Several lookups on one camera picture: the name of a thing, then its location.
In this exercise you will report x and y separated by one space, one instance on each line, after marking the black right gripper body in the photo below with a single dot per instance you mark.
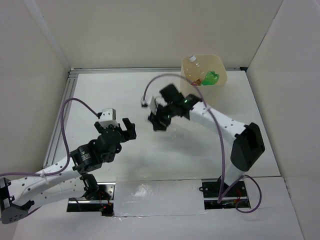
164 114

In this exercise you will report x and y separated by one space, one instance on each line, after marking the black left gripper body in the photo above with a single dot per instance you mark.
102 130

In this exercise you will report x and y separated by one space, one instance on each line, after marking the red label bottle red cap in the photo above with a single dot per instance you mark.
197 82

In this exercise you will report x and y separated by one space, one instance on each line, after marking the clear bottle white cap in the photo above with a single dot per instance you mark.
193 69

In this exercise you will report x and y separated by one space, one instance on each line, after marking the green plastic bottle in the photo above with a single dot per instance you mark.
211 78

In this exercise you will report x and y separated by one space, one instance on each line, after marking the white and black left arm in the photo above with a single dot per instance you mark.
70 177

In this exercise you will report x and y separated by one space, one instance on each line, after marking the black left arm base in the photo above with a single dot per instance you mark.
97 198

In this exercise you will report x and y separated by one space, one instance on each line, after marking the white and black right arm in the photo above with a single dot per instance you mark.
246 139

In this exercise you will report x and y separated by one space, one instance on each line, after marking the cream plastic bin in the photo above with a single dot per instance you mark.
209 62

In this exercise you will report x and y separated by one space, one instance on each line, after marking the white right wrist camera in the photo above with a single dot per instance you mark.
149 102

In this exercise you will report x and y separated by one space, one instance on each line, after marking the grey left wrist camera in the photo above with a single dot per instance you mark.
107 114

